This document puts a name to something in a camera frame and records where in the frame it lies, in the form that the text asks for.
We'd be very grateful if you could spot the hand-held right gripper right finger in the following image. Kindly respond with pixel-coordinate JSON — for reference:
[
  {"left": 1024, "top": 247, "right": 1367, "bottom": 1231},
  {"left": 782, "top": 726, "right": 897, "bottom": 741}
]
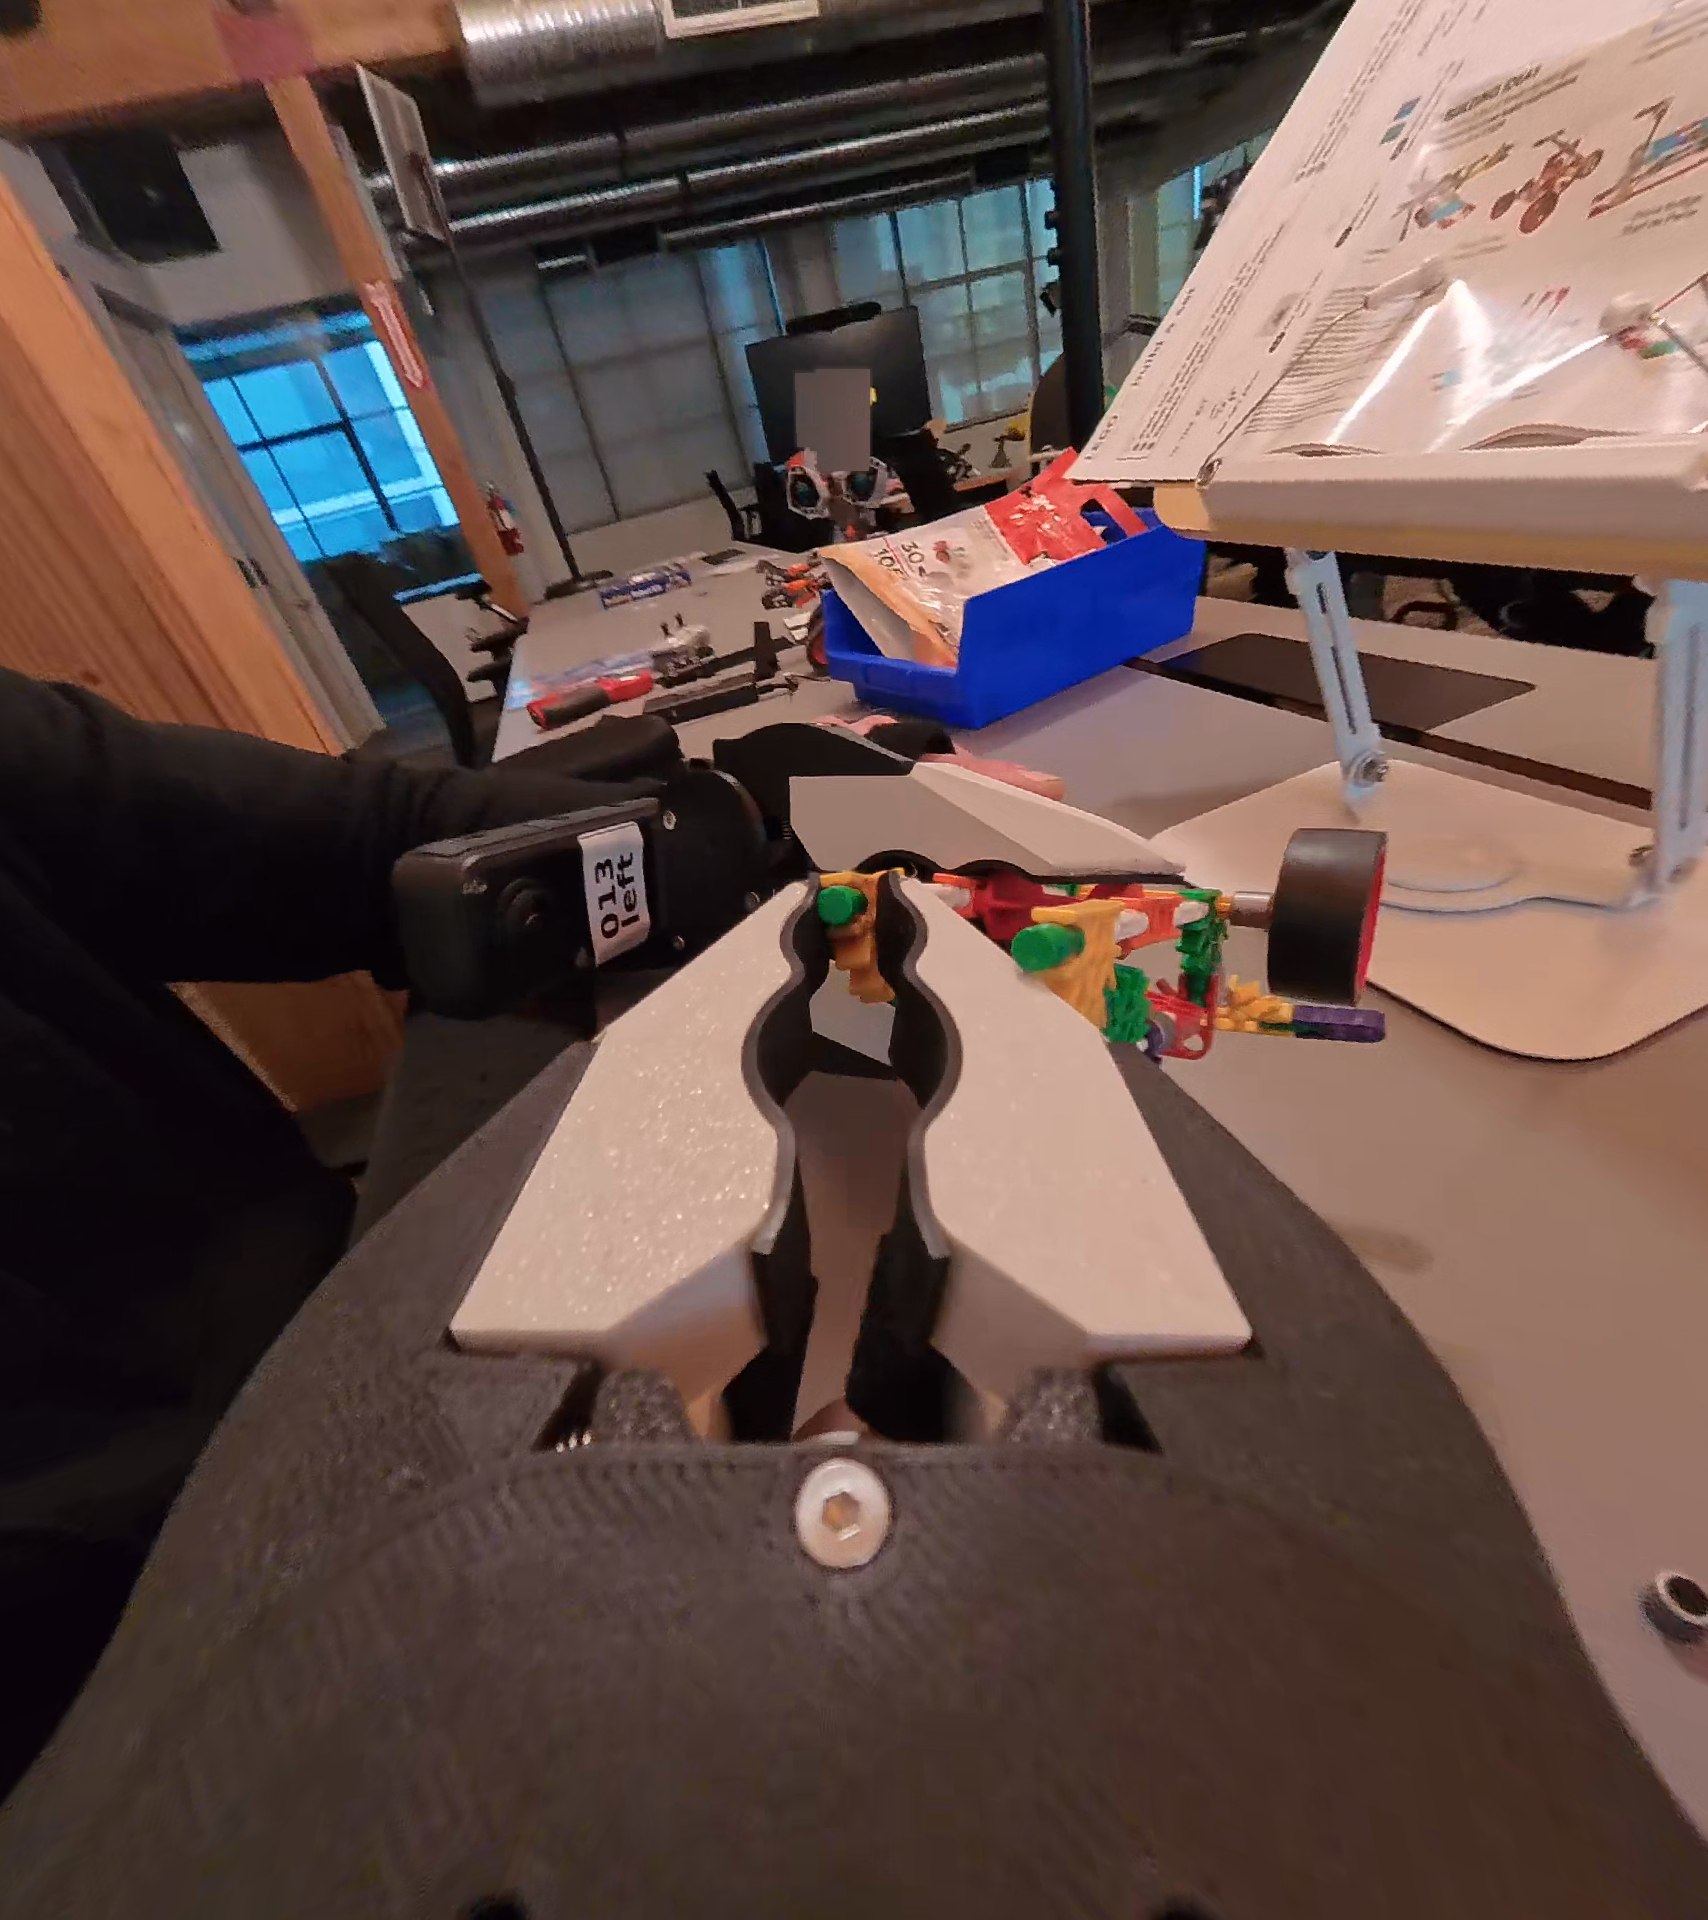
[{"left": 853, "top": 874, "right": 1255, "bottom": 1448}]

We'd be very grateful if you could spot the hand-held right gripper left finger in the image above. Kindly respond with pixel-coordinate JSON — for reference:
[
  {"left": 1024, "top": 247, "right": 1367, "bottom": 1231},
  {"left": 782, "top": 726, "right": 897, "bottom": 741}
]
[{"left": 447, "top": 879, "right": 818, "bottom": 1448}]

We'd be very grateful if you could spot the printed toy packaging bag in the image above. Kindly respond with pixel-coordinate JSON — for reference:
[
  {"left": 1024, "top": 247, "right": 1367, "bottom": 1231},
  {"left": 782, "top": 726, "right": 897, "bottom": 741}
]
[{"left": 816, "top": 450, "right": 1163, "bottom": 671}]

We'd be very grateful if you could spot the plain blue plastic bin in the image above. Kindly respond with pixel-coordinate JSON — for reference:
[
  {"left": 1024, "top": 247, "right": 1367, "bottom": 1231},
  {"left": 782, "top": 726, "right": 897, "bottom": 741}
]
[{"left": 819, "top": 510, "right": 1208, "bottom": 731}]

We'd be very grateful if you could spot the silver ventilation duct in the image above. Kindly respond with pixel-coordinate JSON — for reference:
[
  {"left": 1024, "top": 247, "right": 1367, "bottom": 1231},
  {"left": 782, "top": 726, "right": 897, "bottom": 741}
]
[{"left": 456, "top": 0, "right": 679, "bottom": 97}]

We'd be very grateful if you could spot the toy models picture leaflet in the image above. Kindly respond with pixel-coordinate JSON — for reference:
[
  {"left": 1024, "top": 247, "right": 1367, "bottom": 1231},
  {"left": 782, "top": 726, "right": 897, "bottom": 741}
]
[{"left": 1070, "top": 0, "right": 1708, "bottom": 486}]

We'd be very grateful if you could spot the red black tool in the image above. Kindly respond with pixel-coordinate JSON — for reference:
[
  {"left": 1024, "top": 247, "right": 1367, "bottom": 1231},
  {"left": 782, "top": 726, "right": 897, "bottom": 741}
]
[{"left": 523, "top": 671, "right": 655, "bottom": 731}]

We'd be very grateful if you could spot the black wall speaker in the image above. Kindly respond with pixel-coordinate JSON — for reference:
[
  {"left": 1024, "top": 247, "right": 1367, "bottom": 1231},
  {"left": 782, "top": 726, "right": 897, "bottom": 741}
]
[{"left": 74, "top": 135, "right": 218, "bottom": 258}]

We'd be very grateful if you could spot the black office chair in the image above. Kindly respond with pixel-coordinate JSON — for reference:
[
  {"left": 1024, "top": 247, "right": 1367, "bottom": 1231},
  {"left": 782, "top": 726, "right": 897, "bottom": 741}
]
[{"left": 320, "top": 555, "right": 496, "bottom": 769}]

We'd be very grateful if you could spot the red wall sign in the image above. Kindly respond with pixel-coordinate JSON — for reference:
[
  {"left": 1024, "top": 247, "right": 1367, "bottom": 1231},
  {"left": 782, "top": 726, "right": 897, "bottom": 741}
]
[{"left": 357, "top": 276, "right": 432, "bottom": 397}]

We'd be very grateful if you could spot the colourful toy construction car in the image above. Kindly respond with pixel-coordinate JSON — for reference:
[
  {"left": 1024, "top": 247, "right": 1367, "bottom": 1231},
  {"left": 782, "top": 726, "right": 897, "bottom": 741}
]
[{"left": 812, "top": 828, "right": 1392, "bottom": 1064}]

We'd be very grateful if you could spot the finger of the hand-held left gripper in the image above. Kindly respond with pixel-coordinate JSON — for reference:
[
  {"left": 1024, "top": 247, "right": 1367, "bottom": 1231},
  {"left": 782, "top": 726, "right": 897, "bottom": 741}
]
[{"left": 787, "top": 757, "right": 1186, "bottom": 883}]

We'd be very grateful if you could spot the person's dark clothing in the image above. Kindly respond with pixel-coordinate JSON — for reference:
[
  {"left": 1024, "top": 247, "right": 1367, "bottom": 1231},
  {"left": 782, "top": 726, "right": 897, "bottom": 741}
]
[{"left": 0, "top": 901, "right": 362, "bottom": 1920}]

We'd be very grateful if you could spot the black metal pole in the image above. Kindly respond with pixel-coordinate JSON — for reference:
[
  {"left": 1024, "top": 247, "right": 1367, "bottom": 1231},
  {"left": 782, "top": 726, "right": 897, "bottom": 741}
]
[{"left": 1040, "top": 0, "right": 1105, "bottom": 453}]

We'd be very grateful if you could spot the person's left hand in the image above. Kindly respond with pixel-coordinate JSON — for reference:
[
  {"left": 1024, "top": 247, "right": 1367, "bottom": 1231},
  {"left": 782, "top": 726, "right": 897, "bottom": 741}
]
[{"left": 812, "top": 712, "right": 1065, "bottom": 802}]

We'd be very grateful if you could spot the black computer monitor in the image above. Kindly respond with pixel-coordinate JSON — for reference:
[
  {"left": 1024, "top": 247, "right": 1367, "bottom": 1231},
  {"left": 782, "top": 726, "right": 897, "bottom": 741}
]
[{"left": 746, "top": 306, "right": 932, "bottom": 453}]

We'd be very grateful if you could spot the white document stand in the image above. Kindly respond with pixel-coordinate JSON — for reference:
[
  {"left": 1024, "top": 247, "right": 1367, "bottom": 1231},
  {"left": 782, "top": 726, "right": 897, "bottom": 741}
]
[{"left": 1063, "top": 0, "right": 1708, "bottom": 1064}]

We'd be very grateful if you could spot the person's left forearm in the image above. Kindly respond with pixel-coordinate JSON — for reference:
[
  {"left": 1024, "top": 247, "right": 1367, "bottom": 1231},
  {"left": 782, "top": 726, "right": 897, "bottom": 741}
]
[{"left": 0, "top": 631, "right": 675, "bottom": 1001}]

